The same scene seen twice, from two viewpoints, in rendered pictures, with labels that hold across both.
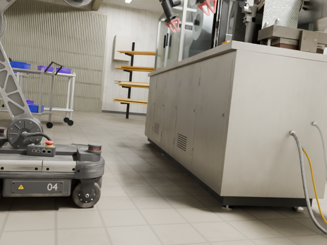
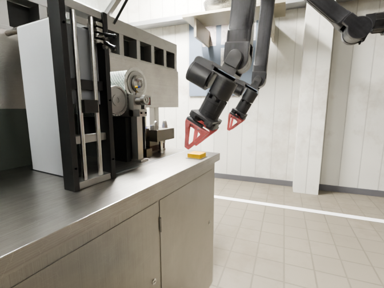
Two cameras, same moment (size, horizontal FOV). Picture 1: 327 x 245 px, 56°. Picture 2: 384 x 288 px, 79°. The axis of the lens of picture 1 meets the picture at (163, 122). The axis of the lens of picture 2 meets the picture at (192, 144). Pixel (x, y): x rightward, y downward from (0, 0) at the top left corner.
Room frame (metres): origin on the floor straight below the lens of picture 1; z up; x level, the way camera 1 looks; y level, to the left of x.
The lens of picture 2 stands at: (2.61, 0.40, 1.15)
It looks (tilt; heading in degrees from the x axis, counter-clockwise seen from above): 9 degrees down; 221
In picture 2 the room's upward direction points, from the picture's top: straight up
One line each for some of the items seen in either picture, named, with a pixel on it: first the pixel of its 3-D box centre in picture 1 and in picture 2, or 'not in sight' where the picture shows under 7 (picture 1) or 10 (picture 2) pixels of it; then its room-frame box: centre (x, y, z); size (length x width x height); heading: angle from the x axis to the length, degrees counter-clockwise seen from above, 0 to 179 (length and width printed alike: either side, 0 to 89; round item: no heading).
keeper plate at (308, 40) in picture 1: (308, 41); not in sight; (1.74, -0.75, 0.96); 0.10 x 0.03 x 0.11; 103
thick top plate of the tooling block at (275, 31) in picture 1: (296, 37); (137, 132); (1.82, -0.72, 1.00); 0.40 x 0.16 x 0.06; 103
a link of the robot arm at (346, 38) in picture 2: not in sight; (360, 30); (1.51, 0.26, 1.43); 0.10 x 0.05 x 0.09; 110
